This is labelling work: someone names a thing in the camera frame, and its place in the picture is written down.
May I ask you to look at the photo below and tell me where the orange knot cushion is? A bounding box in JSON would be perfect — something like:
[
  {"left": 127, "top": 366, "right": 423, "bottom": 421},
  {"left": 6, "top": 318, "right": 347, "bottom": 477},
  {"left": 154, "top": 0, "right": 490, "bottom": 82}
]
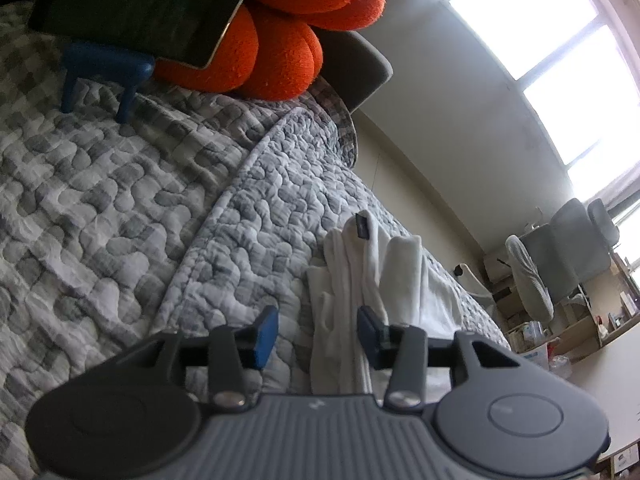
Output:
[{"left": 152, "top": 0, "right": 386, "bottom": 101}]

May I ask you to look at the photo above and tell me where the cardboard box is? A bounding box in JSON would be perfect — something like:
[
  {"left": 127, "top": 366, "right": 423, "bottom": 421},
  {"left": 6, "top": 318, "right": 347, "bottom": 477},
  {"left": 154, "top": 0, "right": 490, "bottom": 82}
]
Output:
[{"left": 482, "top": 246, "right": 518, "bottom": 283}]

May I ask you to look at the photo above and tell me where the white printed t-shirt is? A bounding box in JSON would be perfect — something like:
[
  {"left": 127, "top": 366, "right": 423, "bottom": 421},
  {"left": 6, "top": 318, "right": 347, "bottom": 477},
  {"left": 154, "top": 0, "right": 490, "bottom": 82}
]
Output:
[{"left": 305, "top": 210, "right": 387, "bottom": 396}]

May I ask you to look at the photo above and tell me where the blue phone stand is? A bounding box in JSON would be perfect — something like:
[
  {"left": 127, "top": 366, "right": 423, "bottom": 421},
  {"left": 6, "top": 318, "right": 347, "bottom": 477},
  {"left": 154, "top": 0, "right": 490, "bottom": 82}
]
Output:
[{"left": 60, "top": 42, "right": 156, "bottom": 123}]

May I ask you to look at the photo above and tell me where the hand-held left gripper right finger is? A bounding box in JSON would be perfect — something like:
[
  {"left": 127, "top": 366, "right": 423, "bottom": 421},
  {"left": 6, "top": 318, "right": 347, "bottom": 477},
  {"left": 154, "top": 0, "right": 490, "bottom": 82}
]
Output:
[{"left": 356, "top": 305, "right": 523, "bottom": 411}]

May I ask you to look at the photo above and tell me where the grey office chair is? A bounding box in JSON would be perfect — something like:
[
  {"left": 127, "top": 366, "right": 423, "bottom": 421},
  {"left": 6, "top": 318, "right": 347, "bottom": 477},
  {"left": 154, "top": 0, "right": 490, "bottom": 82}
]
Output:
[{"left": 452, "top": 197, "right": 621, "bottom": 323}]

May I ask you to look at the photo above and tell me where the window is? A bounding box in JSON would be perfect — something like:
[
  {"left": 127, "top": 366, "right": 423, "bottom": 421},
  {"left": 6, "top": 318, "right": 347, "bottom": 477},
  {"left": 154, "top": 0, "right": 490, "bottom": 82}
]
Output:
[{"left": 420, "top": 0, "right": 640, "bottom": 196}]

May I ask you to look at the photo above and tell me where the grey curtain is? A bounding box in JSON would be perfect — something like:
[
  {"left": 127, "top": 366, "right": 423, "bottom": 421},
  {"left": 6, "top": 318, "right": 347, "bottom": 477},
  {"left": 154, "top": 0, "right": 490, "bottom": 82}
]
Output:
[{"left": 575, "top": 167, "right": 640, "bottom": 223}]

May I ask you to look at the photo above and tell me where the grey checked quilt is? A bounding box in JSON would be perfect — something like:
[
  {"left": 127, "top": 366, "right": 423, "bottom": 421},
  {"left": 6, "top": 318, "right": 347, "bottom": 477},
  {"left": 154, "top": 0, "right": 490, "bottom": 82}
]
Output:
[{"left": 0, "top": 0, "right": 511, "bottom": 480}]

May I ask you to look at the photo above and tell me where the smartphone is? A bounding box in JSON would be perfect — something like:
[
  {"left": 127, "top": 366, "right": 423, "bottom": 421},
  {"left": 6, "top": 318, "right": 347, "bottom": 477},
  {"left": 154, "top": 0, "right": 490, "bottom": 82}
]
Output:
[{"left": 27, "top": 0, "right": 247, "bottom": 70}]

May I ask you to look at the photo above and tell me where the light wooden desk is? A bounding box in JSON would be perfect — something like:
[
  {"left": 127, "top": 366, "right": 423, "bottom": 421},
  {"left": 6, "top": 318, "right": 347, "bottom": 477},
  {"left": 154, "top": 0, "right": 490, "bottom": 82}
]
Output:
[{"left": 562, "top": 305, "right": 640, "bottom": 480}]

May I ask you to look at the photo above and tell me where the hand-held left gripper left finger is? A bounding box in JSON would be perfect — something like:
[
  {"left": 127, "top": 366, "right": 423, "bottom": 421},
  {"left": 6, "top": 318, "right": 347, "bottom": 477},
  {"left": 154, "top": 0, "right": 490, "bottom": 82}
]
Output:
[{"left": 115, "top": 305, "right": 280, "bottom": 411}]

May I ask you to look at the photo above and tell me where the grey sofa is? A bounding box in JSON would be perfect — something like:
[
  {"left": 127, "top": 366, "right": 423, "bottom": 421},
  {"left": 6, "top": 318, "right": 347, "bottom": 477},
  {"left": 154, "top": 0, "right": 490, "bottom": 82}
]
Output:
[{"left": 310, "top": 27, "right": 393, "bottom": 113}]

